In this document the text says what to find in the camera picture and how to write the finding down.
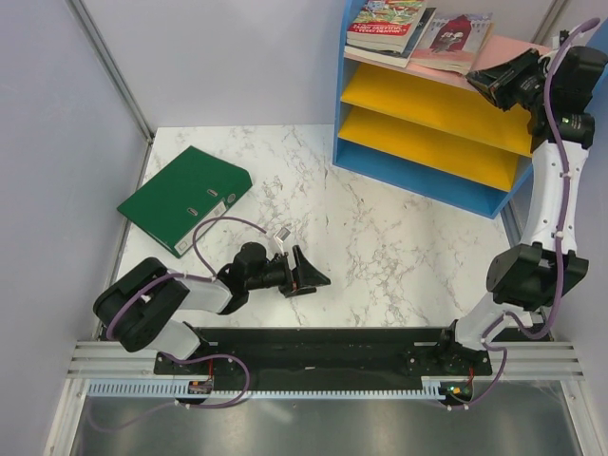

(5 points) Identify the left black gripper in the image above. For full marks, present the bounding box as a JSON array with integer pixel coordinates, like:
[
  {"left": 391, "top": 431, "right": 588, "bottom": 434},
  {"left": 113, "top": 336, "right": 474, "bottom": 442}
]
[{"left": 246, "top": 245, "right": 330, "bottom": 297}]

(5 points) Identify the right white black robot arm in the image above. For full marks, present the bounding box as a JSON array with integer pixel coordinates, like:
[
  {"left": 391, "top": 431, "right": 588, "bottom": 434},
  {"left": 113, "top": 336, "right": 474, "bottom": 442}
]
[{"left": 434, "top": 45, "right": 607, "bottom": 374}]

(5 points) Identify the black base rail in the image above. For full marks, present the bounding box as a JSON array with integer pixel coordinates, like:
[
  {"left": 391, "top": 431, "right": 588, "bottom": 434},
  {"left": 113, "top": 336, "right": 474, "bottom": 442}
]
[{"left": 153, "top": 328, "right": 494, "bottom": 390}]

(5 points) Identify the red and pink castle book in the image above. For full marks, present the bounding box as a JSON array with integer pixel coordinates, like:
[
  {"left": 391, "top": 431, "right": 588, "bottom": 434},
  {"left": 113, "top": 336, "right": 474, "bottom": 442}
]
[{"left": 409, "top": 13, "right": 494, "bottom": 75}]

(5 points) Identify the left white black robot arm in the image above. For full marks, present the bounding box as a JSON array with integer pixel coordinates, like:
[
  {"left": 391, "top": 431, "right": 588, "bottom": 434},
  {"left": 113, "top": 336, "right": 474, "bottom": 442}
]
[{"left": 93, "top": 242, "right": 332, "bottom": 373}]

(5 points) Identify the aluminium corner post right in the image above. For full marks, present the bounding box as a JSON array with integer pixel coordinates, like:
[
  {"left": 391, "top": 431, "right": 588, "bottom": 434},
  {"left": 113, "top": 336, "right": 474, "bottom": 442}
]
[{"left": 531, "top": 0, "right": 569, "bottom": 45}]

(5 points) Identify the aluminium corner post left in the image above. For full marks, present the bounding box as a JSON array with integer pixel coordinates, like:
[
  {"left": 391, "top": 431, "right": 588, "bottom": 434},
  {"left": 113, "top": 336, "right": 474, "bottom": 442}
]
[{"left": 66, "top": 0, "right": 156, "bottom": 142}]

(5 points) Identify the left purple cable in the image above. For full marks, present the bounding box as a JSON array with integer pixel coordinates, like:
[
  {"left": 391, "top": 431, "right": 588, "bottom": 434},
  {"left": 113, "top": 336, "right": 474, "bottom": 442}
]
[{"left": 87, "top": 216, "right": 267, "bottom": 431}]

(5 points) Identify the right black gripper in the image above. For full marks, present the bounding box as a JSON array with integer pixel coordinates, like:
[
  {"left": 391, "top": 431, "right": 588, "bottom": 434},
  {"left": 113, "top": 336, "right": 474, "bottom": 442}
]
[{"left": 467, "top": 47, "right": 559, "bottom": 113}]

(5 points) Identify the red Treehouse book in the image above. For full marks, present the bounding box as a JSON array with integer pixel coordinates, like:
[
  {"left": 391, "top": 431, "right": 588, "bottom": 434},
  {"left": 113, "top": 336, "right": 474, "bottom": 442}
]
[{"left": 346, "top": 1, "right": 428, "bottom": 53}]

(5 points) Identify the aluminium corner post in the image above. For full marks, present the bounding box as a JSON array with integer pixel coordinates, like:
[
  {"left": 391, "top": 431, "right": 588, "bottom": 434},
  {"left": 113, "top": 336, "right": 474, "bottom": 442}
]
[
  {"left": 531, "top": 0, "right": 569, "bottom": 45},
  {"left": 66, "top": 0, "right": 156, "bottom": 142}
]

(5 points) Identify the blue Nineteen Eighty-Four book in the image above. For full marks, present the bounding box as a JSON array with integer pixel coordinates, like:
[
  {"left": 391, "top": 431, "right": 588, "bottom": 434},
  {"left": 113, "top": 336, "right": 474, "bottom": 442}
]
[{"left": 345, "top": 6, "right": 436, "bottom": 68}]

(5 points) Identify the colourful wooden bookshelf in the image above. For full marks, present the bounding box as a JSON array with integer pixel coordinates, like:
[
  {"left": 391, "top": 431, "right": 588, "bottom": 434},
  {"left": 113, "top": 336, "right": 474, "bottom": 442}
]
[{"left": 331, "top": 0, "right": 608, "bottom": 219}]

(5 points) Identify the white slotted cable duct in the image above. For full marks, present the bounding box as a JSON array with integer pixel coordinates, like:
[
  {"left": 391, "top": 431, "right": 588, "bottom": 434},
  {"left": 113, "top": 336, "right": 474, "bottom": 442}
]
[{"left": 86, "top": 379, "right": 471, "bottom": 400}]

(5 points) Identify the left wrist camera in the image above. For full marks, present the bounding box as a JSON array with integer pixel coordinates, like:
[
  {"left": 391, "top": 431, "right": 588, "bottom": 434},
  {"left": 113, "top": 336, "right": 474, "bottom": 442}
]
[{"left": 272, "top": 226, "right": 291, "bottom": 255}]

